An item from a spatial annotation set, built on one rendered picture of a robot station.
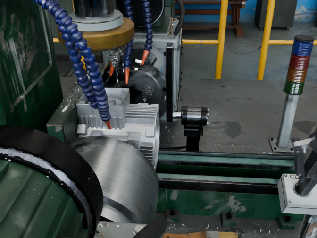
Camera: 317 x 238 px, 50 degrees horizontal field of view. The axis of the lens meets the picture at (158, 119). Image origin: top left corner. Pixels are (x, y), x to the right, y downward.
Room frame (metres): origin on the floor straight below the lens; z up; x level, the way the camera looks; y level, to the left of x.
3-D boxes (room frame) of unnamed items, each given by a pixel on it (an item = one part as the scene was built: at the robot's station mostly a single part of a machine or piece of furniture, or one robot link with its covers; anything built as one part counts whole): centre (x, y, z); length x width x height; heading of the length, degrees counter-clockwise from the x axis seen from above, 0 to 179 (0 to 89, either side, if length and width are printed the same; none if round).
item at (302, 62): (1.05, -0.46, 1.14); 0.06 x 0.06 x 0.04
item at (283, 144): (1.05, -0.46, 1.01); 0.08 x 0.08 x 0.42; 85
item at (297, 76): (1.05, -0.46, 1.10); 0.06 x 0.06 x 0.04
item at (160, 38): (1.39, 0.05, 0.99); 0.35 x 0.31 x 0.37; 175
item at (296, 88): (1.05, -0.46, 1.05); 0.06 x 0.06 x 0.04
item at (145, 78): (1.13, 0.07, 1.04); 0.41 x 0.25 x 0.25; 175
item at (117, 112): (0.80, 0.14, 1.11); 0.12 x 0.11 x 0.07; 84
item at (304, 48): (1.05, -0.46, 1.19); 0.06 x 0.06 x 0.04
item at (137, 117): (0.80, 0.10, 1.02); 0.20 x 0.19 x 0.19; 84
